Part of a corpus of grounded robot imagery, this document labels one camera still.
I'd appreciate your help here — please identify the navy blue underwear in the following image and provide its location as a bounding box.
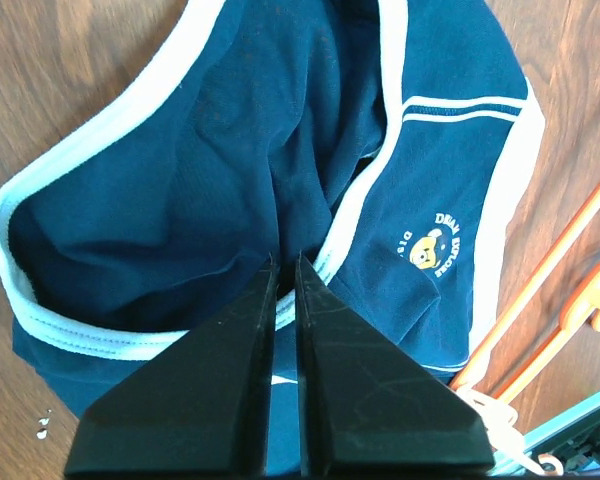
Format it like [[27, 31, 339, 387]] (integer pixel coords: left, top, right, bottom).
[[0, 1, 545, 475]]

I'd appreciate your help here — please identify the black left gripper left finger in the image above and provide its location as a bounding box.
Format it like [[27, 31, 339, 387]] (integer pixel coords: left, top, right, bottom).
[[64, 261, 277, 478]]

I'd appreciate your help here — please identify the orange plastic hanger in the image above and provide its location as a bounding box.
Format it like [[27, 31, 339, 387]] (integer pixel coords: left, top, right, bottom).
[[447, 157, 600, 406]]

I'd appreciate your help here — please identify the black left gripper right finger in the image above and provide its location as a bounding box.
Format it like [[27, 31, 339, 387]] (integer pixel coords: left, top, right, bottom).
[[295, 257, 494, 478]]

